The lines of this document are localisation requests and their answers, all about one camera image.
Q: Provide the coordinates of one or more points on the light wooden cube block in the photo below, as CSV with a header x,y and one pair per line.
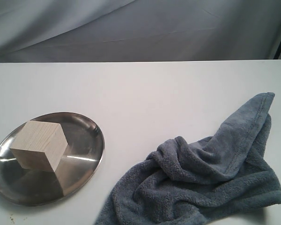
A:
x,y
39,146

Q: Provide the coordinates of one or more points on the round stainless steel plate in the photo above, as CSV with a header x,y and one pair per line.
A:
x,y
81,159

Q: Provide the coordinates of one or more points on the grey backdrop cloth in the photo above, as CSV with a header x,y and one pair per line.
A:
x,y
138,30

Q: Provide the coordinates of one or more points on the blue-grey fluffy towel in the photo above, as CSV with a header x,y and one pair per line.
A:
x,y
196,183

